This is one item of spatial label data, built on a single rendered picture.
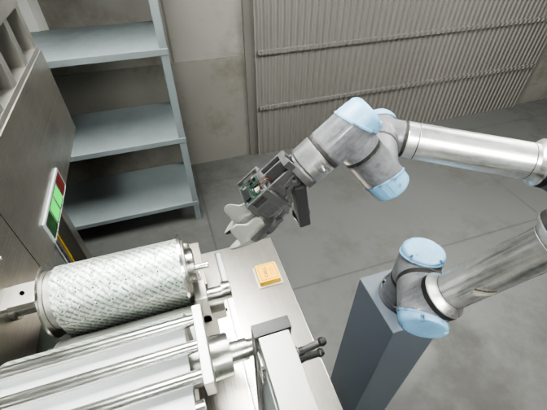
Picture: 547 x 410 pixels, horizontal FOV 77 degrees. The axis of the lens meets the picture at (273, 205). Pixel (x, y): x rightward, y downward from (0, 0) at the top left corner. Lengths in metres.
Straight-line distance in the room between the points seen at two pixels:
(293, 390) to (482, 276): 0.53
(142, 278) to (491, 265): 0.70
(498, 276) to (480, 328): 1.56
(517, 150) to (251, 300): 0.79
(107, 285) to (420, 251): 0.76
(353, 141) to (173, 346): 0.41
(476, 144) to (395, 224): 1.96
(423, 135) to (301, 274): 1.65
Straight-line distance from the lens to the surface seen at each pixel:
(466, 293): 0.88
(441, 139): 0.77
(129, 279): 0.72
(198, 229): 2.58
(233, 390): 1.01
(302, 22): 2.87
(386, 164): 0.64
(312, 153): 0.60
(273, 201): 0.62
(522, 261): 0.82
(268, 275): 1.14
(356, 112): 0.60
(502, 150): 0.81
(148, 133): 2.32
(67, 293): 0.75
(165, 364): 0.47
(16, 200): 0.96
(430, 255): 1.01
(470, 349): 2.29
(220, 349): 0.54
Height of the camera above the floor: 1.85
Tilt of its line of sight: 43 degrees down
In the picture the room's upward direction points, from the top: straight up
